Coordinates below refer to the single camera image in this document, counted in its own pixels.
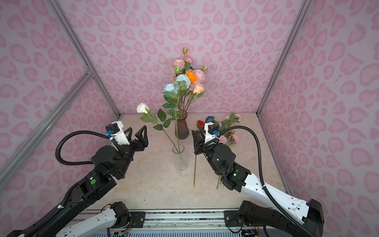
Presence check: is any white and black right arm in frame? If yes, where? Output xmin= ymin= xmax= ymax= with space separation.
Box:
xmin=192 ymin=126 xmax=325 ymax=237

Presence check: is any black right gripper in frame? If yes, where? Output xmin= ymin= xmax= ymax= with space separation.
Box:
xmin=191 ymin=127 xmax=225 ymax=174

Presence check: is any pink rose bud spray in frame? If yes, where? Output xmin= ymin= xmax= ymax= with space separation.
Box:
xmin=172 ymin=47 xmax=192 ymax=71

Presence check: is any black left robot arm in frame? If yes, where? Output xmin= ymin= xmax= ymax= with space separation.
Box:
xmin=9 ymin=121 xmax=149 ymax=237

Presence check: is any peach rose stem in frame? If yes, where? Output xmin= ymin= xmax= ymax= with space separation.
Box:
xmin=187 ymin=84 xmax=204 ymax=109

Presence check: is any orange flower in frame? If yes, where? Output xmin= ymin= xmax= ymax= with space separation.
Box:
xmin=186 ymin=71 xmax=197 ymax=84

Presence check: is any aluminium diagonal frame bar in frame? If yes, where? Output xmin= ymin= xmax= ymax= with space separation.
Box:
xmin=1 ymin=70 xmax=93 ymax=190

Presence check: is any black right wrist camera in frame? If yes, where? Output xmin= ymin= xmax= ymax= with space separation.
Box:
xmin=204 ymin=122 xmax=220 ymax=143

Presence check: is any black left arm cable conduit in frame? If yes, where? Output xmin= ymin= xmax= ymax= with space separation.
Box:
xmin=55 ymin=130 xmax=122 ymax=166

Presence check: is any red rose stem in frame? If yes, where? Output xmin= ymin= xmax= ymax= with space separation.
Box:
xmin=193 ymin=120 xmax=205 ymax=185

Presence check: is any white rose spray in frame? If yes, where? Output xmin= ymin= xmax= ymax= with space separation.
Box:
xmin=136 ymin=102 xmax=180 ymax=153

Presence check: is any tall clear ribbed glass vase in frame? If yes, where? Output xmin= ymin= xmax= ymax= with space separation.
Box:
xmin=172 ymin=143 xmax=189 ymax=171

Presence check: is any aluminium frame post right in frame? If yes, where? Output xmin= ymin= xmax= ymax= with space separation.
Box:
xmin=256 ymin=0 xmax=314 ymax=118

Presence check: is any pink ribbed glass vase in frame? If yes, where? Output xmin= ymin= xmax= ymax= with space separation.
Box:
xmin=175 ymin=110 xmax=189 ymax=140

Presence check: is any aluminium frame corner post left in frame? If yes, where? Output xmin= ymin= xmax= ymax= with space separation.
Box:
xmin=45 ymin=0 xmax=121 ymax=119

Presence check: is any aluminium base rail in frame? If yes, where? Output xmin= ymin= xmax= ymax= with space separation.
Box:
xmin=78 ymin=208 xmax=314 ymax=237

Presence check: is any light blue flower spray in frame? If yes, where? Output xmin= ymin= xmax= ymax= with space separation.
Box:
xmin=163 ymin=66 xmax=190 ymax=142

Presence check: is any large pink rose spray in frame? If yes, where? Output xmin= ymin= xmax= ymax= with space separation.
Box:
xmin=221 ymin=113 xmax=241 ymax=130

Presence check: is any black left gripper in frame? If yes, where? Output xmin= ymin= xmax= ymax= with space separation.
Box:
xmin=115 ymin=125 xmax=148 ymax=178

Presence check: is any pink peony flower spray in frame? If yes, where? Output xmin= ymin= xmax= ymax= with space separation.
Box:
xmin=193 ymin=65 xmax=207 ymax=83

